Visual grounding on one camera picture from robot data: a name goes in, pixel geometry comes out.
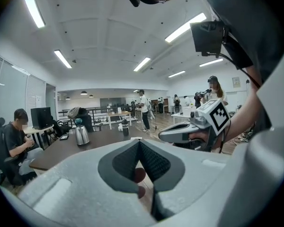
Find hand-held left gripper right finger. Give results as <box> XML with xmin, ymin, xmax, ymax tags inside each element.
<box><xmin>140</xmin><ymin>140</ymin><xmax>231</xmax><ymax>227</ymax></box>

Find light wooden desk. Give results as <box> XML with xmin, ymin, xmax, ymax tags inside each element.
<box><xmin>108</xmin><ymin>111</ymin><xmax>132</xmax><ymax>130</ymax></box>

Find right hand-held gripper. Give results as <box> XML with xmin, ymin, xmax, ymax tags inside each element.
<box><xmin>159</xmin><ymin>98</ymin><xmax>231</xmax><ymax>151</ymax></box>

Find white desk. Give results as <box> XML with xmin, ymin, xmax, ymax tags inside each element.
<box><xmin>171</xmin><ymin>106</ymin><xmax>197</xmax><ymax>125</ymax></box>

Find round light wooden table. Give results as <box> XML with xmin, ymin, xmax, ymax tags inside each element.
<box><xmin>23</xmin><ymin>124</ymin><xmax>55</xmax><ymax>151</ymax></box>

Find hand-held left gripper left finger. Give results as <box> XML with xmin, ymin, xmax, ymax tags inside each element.
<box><xmin>4</xmin><ymin>140</ymin><xmax>157</xmax><ymax>227</ymax></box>

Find black chest monitor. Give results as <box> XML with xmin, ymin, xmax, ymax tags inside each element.
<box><xmin>190</xmin><ymin>20</ymin><xmax>228</xmax><ymax>58</ymax></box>

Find person's black shirt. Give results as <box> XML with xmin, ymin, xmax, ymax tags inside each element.
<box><xmin>198</xmin><ymin>0</ymin><xmax>284</xmax><ymax>137</ymax></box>

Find dark brown table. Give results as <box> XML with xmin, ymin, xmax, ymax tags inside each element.
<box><xmin>29</xmin><ymin>126</ymin><xmax>176</xmax><ymax>172</ymax></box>

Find black box appliance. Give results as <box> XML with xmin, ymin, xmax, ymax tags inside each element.
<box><xmin>30</xmin><ymin>107</ymin><xmax>52</xmax><ymax>130</ymax></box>

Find stainless steel kettle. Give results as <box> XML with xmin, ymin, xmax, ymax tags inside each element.
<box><xmin>73</xmin><ymin>117</ymin><xmax>91</xmax><ymax>146</ymax></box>

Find person's right hand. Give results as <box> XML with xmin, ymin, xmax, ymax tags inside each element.
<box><xmin>189</xmin><ymin>130</ymin><xmax>213</xmax><ymax>150</ymax></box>

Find ceiling strip light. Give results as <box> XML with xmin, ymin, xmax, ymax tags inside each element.
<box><xmin>53</xmin><ymin>50</ymin><xmax>73</xmax><ymax>69</ymax></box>
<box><xmin>22</xmin><ymin>0</ymin><xmax>46</xmax><ymax>29</ymax></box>
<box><xmin>164</xmin><ymin>12</ymin><xmax>207</xmax><ymax>44</ymax></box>
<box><xmin>199</xmin><ymin>58</ymin><xmax>224</xmax><ymax>68</ymax></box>
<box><xmin>133</xmin><ymin>57</ymin><xmax>151</xmax><ymax>72</ymax></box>
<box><xmin>168</xmin><ymin>70</ymin><xmax>186</xmax><ymax>78</ymax></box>

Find white window blinds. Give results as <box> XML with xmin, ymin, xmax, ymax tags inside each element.
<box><xmin>0</xmin><ymin>52</ymin><xmax>47</xmax><ymax>127</ymax></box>

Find black insulated bottle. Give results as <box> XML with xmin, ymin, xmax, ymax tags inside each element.
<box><xmin>121</xmin><ymin>119</ymin><xmax>130</xmax><ymax>137</ymax></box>

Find person's right forearm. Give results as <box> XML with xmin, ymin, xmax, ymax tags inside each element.
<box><xmin>219</xmin><ymin>86</ymin><xmax>266</xmax><ymax>150</ymax></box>

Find grey jacket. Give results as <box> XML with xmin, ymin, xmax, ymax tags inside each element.
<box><xmin>67</xmin><ymin>106</ymin><xmax>89</xmax><ymax>119</ymax></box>

